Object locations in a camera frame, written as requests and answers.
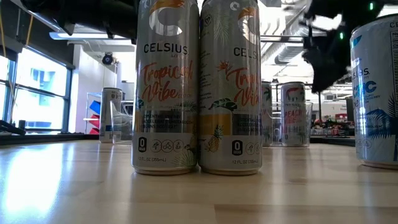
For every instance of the storage bin rack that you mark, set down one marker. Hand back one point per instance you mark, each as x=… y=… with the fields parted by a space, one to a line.
x=86 y=119

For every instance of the black aluminium table frame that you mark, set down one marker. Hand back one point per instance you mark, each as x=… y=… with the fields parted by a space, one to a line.
x=40 y=138

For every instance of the Celsius Peach Vibe can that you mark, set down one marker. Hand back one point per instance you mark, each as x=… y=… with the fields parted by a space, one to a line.
x=266 y=118
x=293 y=118

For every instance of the black round ceiling fixture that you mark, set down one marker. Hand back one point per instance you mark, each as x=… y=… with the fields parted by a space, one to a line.
x=107 y=59

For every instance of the large glass window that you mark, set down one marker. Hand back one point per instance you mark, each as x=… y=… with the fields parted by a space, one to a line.
x=40 y=93

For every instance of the clear plastic bin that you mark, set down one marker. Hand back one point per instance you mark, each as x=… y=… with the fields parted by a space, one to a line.
x=127 y=124
x=277 y=124

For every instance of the Celsius Tropical Vibe can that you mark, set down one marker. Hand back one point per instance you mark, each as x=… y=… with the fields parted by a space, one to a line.
x=164 y=93
x=230 y=93

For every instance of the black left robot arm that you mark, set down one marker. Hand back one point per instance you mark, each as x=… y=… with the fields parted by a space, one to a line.
x=93 y=15

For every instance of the Celsius Arctic Vibe can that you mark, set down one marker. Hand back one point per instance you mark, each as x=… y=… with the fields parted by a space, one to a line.
x=105 y=115
x=373 y=93

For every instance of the long ceiling light fixture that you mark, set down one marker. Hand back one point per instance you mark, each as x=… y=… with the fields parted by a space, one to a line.
x=77 y=35

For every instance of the red storage bin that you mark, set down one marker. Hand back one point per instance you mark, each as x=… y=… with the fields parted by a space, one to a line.
x=95 y=121
x=94 y=131

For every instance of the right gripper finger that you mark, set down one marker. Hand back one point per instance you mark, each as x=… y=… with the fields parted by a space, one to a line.
x=325 y=67

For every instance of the blue storage bin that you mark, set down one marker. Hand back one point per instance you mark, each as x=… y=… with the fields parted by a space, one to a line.
x=95 y=107

